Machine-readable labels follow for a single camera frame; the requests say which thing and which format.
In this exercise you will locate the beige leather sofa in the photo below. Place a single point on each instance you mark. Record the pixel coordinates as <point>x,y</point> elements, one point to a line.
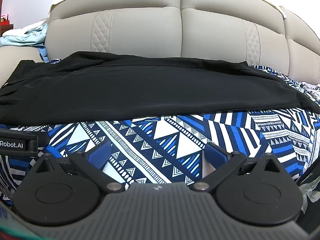
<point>150,30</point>

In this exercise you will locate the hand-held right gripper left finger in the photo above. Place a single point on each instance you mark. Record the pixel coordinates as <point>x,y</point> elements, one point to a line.
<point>101,155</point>

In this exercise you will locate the blue white geometric blanket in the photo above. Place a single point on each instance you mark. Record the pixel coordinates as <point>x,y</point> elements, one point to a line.
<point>175,140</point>

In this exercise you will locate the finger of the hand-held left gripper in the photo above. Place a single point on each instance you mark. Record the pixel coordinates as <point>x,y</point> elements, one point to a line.
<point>53,151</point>

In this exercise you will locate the light blue cloth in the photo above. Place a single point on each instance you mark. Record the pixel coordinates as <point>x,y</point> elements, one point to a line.
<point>27,38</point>

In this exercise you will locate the black pants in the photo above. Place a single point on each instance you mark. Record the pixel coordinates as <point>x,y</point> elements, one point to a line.
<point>150,87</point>

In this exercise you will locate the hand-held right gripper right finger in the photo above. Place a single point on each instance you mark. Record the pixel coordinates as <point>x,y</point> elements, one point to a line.
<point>215,153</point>

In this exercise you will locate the dark leaf print cloth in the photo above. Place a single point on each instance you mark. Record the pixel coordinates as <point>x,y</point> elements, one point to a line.
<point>310,190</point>

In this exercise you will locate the red box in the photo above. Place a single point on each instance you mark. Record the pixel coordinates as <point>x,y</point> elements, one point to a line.
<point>5,23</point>

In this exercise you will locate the wooden cabinet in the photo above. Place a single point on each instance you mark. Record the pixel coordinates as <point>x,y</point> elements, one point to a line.
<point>6,30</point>

